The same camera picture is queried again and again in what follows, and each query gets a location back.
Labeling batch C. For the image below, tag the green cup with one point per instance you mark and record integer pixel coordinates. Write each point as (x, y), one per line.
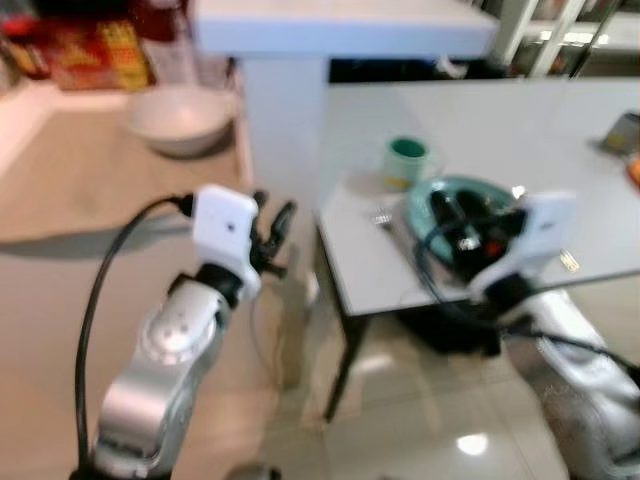
(407, 160)

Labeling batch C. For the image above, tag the white shelf frame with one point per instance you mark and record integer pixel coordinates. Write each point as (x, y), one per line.
(540, 35)

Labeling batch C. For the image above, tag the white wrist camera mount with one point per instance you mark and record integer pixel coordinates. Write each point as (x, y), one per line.
(535, 235)
(225, 228)

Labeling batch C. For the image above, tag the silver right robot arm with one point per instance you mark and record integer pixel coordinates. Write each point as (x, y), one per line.
(575, 380)

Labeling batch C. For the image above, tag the beige bowl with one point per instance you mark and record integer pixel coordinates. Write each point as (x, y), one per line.
(185, 125)

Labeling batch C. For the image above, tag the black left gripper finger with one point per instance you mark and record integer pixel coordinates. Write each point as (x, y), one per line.
(261, 203)
(285, 220)

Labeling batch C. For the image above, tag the orange plate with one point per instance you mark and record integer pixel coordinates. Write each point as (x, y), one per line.
(635, 170)

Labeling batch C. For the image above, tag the silver fork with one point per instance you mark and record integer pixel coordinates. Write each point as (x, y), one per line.
(383, 214)

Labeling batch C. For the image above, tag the golden chopsticks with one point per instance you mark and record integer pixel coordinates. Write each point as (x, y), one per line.
(569, 262)

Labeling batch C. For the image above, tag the red and yellow box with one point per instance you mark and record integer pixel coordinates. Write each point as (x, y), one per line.
(100, 55)

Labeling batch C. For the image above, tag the white counter with pillar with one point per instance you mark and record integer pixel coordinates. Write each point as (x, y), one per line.
(290, 100)

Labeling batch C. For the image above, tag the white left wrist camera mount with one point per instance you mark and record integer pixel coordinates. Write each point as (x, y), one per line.
(225, 228)

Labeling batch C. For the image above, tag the grey metal cup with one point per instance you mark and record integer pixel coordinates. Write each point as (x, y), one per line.
(622, 133)

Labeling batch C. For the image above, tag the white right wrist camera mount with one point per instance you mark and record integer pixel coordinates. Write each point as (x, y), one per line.
(535, 235)

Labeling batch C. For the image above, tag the grey table with black legs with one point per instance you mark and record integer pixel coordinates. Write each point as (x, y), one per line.
(520, 130)

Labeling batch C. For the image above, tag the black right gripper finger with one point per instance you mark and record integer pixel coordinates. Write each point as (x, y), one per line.
(441, 212)
(468, 212)

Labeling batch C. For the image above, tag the green round plate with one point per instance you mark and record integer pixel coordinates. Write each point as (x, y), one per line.
(425, 215)

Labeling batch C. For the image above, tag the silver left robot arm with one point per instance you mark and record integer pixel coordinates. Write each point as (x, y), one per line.
(165, 350)

